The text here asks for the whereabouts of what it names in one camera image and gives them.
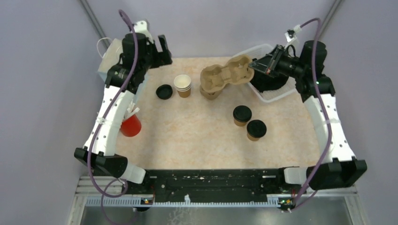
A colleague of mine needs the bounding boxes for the stack of black lids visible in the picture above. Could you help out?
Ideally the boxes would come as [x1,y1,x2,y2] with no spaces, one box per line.
[155,84,173,100]

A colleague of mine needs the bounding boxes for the stack of paper cups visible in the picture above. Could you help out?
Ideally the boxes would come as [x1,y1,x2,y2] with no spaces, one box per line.
[173,75,191,98]

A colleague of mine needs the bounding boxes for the remaining stacked cardboard carriers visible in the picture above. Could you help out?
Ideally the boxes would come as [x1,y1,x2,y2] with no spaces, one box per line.
[199,86,222,100]

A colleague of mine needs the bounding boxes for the brown cardboard cup carrier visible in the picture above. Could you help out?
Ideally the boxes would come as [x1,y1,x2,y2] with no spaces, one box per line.
[200,55,254,93]

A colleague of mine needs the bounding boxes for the brown paper coffee cup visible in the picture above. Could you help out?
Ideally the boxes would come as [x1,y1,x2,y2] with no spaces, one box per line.
[233,105,253,128]

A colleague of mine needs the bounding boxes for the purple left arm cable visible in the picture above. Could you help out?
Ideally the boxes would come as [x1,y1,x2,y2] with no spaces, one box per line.
[86,9,139,225]

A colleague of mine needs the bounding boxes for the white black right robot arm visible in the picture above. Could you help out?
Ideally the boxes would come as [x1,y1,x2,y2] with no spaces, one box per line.
[249,40,367,193]

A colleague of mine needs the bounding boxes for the white plastic basket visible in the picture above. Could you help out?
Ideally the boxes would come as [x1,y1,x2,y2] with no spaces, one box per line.
[232,44,296,103]

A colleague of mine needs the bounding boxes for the light blue paper bag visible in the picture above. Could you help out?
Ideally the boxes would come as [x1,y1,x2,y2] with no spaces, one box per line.
[96,37,123,82]

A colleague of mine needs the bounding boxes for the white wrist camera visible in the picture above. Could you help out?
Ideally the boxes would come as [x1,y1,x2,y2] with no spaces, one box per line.
[133,20,153,43]
[284,24,302,44]

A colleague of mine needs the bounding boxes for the black mounting base rail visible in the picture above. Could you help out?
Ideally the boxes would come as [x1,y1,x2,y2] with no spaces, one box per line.
[122,169,301,203]

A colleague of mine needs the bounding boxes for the white cable duct strip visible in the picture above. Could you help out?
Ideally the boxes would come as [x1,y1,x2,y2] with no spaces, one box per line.
[85,195,280,208]

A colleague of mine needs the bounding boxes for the black cloth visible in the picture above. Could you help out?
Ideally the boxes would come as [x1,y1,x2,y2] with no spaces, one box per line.
[250,72,289,92]

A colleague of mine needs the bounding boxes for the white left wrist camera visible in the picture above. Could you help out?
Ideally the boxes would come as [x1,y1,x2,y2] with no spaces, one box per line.
[133,20,153,43]

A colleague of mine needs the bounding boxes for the red straw cup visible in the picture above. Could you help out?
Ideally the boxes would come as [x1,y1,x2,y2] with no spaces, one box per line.
[120,114,142,137]

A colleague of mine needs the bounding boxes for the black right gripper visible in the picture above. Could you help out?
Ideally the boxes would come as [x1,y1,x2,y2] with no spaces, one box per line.
[248,45,306,80]

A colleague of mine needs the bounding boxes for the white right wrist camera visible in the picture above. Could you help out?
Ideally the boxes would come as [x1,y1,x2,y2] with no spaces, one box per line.
[284,24,302,44]

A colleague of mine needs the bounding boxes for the black coffee cup lid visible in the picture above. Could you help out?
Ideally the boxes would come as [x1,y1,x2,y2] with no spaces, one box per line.
[233,105,253,123]

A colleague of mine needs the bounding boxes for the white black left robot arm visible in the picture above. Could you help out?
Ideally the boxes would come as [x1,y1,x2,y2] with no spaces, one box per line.
[74,31,172,194]

